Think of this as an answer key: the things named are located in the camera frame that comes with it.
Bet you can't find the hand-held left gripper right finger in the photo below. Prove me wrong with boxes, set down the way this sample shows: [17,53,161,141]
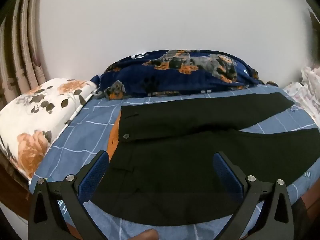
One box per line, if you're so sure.
[212,151,294,240]

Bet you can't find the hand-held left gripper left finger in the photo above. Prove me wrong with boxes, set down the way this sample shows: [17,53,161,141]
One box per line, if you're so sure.
[27,150,110,240]

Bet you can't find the black pants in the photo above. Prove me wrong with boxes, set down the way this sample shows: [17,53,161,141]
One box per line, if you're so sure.
[90,92,320,227]

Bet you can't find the person's left hand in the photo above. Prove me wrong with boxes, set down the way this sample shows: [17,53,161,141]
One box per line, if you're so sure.
[134,229,158,240]

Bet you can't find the blue checked bedsheet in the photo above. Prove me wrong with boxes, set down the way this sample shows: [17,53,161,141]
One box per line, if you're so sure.
[29,84,320,240]

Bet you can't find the white floral pillow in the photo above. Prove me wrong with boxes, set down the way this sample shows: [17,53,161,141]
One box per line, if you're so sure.
[0,78,98,180]

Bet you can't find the navy dog-print blanket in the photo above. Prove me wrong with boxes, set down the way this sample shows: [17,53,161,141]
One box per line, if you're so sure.
[90,49,279,100]

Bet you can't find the white dotted cloth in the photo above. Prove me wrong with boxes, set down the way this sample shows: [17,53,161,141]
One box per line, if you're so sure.
[282,66,320,125]

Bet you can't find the wooden bed frame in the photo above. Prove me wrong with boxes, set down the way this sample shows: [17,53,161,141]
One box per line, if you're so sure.
[0,152,33,218]

